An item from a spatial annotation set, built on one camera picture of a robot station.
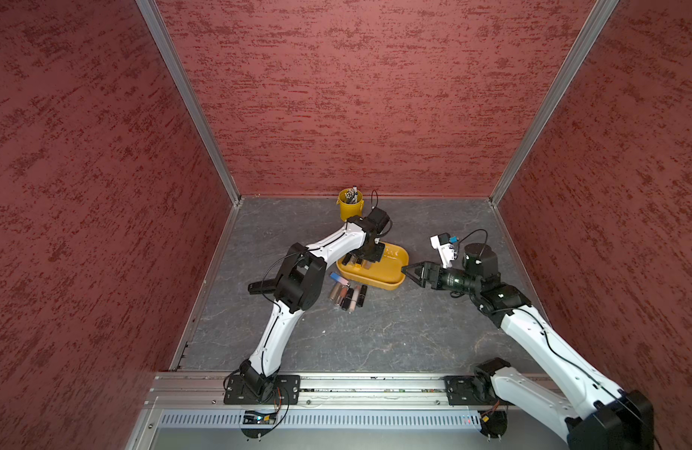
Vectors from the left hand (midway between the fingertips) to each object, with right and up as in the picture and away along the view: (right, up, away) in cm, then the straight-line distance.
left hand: (370, 260), depth 97 cm
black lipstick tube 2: (-9, 0, +2) cm, 9 cm away
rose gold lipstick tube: (-10, -10, -5) cm, 15 cm away
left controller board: (-33, -38, -25) cm, 57 cm away
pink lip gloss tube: (-6, -12, -8) cm, 16 cm away
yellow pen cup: (-8, +18, +8) cm, 22 cm away
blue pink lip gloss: (-12, -6, -3) cm, 14 cm away
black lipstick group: (-9, -13, -8) cm, 17 cm away
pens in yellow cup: (-7, +23, +2) cm, 24 cm away
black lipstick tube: (-3, -11, -7) cm, 13 cm away
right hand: (+9, -2, -23) cm, 24 cm away
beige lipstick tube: (-12, -10, -5) cm, 17 cm away
